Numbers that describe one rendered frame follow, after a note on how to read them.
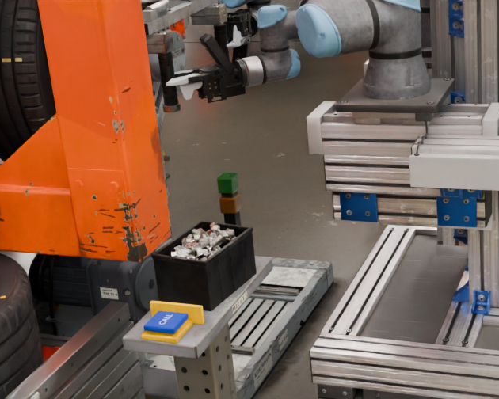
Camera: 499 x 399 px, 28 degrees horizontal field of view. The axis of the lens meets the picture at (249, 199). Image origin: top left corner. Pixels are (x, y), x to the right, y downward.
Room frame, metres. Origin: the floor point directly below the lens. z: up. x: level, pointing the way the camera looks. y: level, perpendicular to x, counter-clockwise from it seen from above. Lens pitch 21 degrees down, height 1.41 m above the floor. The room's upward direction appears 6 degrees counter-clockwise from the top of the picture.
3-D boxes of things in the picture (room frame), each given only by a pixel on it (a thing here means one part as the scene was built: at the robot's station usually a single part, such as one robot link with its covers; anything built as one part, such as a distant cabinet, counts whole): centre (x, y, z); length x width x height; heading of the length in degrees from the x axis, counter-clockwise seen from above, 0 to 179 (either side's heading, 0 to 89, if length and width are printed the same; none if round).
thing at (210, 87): (2.49, 0.04, 0.80); 0.12 x 0.08 x 0.09; 111
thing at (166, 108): (2.44, 0.17, 0.83); 0.04 x 0.04 x 0.16
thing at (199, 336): (1.98, 0.13, 0.44); 0.43 x 0.17 x 0.03; 156
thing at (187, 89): (2.43, 0.13, 0.81); 0.09 x 0.03 x 0.06; 119
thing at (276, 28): (2.55, -0.12, 0.91); 0.11 x 0.08 x 0.11; 106
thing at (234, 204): (2.16, 0.04, 0.59); 0.04 x 0.04 x 0.04; 66
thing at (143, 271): (2.43, 0.47, 0.26); 0.42 x 0.18 x 0.35; 66
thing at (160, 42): (2.46, 0.20, 0.93); 0.09 x 0.05 x 0.05; 66
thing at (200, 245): (2.01, 0.11, 0.51); 0.20 x 0.14 x 0.13; 148
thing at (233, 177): (2.16, 0.04, 0.64); 0.04 x 0.04 x 0.04; 66
